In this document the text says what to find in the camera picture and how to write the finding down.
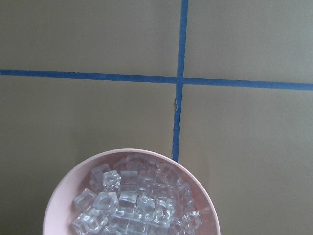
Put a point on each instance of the pink bowl of ice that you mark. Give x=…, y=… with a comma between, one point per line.
x=60, y=211

